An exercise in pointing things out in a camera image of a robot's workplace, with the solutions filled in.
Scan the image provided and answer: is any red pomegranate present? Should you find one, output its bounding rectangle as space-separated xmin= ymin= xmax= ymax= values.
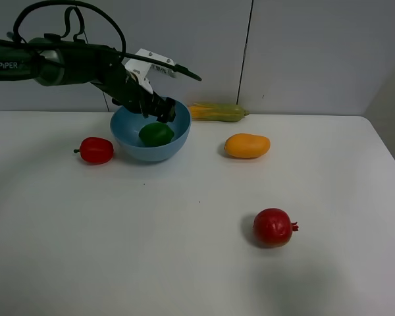
xmin=253 ymin=208 xmax=299 ymax=248

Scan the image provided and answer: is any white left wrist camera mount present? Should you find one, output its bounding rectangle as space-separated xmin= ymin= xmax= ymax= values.
xmin=124 ymin=49 xmax=176 ymax=95

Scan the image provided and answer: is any green lime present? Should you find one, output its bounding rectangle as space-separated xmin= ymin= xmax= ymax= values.
xmin=139 ymin=122 xmax=174 ymax=147

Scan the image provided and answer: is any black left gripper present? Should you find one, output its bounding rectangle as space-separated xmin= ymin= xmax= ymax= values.
xmin=91 ymin=64 xmax=176 ymax=123

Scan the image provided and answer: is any dark green left robot arm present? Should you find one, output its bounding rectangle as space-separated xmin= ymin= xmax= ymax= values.
xmin=0 ymin=38 xmax=176 ymax=123

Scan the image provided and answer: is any red bell pepper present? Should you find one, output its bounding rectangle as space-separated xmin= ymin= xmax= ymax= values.
xmin=73 ymin=137 xmax=114 ymax=165

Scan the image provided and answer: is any blue plastic bowl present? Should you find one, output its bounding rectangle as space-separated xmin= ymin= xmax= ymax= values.
xmin=110 ymin=101 xmax=192 ymax=162

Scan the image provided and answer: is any orange yellow mango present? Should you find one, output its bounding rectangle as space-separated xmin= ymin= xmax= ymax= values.
xmin=224 ymin=133 xmax=271 ymax=159

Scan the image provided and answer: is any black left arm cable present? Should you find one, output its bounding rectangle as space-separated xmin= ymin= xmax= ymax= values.
xmin=6 ymin=0 xmax=203 ymax=82

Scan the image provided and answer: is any green zucchini with yellow flower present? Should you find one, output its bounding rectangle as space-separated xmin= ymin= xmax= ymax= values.
xmin=188 ymin=103 xmax=250 ymax=122

